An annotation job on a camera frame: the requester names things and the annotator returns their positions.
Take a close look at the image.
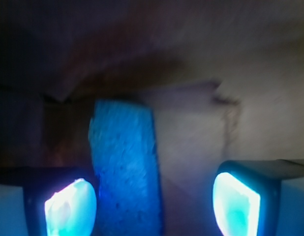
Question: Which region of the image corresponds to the blue sponge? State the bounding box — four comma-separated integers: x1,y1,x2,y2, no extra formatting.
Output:
89,100,162,236

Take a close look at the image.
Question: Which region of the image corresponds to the brown paper bag bin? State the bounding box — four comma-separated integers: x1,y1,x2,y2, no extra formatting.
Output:
0,0,304,236

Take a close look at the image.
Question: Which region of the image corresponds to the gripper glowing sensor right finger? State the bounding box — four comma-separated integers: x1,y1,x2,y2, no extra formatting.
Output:
213,159,304,236

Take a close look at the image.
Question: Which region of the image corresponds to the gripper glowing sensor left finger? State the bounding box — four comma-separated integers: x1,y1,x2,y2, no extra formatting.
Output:
0,167,97,236

